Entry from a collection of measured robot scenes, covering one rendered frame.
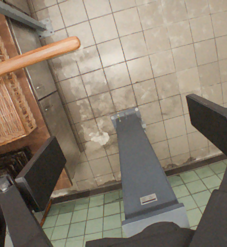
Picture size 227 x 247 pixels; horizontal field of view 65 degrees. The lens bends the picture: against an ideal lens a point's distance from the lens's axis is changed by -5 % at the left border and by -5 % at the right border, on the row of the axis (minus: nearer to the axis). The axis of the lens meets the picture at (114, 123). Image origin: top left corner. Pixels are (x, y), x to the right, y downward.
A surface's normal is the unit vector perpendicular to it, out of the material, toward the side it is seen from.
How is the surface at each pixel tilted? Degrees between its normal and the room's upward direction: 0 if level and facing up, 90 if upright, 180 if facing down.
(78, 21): 0
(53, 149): 89
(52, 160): 89
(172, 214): 0
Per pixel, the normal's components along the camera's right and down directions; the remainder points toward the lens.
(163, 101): 0.02, 0.31
